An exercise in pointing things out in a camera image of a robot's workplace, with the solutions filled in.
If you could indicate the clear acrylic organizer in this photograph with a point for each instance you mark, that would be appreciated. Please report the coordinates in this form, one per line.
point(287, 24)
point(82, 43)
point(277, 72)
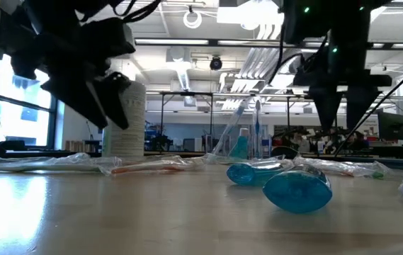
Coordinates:
point(222, 150)

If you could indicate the blue mouthwash bottle white cap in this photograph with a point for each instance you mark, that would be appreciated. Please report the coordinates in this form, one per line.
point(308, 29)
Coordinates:
point(247, 174)
point(241, 147)

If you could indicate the large window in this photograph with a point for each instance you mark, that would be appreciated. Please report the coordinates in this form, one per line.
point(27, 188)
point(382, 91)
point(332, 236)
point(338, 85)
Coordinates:
point(20, 124)

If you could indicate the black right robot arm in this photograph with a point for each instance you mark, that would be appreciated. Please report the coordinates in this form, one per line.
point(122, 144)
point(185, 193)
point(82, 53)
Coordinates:
point(343, 21)

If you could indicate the black computer monitor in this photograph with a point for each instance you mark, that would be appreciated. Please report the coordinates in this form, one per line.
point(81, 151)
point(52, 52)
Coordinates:
point(392, 125)

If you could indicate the black aluminium table frame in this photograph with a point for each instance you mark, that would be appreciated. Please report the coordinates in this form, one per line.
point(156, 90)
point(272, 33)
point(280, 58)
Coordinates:
point(45, 154)

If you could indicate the clear cup with toothbrushes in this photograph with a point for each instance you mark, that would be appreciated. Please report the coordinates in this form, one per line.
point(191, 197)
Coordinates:
point(187, 94)

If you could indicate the blue toothpaste tube front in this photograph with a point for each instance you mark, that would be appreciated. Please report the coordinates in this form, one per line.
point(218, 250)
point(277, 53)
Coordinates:
point(296, 191)

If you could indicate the white ceiling light panel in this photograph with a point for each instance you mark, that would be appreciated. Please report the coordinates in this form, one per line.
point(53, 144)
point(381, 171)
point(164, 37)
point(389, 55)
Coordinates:
point(250, 16)

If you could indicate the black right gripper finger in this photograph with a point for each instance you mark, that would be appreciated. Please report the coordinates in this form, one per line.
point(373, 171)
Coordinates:
point(358, 101)
point(327, 102)

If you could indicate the white wipes canister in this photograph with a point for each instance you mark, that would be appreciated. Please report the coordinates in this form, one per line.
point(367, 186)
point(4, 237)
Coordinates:
point(132, 134)

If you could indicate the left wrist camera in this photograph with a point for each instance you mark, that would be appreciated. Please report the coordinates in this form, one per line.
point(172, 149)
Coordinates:
point(112, 39)

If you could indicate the small silver air duct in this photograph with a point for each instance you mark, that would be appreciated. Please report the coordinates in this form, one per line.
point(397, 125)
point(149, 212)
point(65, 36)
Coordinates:
point(179, 60)

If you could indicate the black ceiling dome camera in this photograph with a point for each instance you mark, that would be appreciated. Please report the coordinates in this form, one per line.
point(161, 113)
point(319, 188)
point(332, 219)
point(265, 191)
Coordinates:
point(216, 63)

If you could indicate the low wooden shelf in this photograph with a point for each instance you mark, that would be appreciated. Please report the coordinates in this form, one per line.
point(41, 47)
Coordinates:
point(82, 146)

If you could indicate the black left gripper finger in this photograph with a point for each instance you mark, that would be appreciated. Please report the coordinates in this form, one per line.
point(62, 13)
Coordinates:
point(77, 95)
point(116, 92)

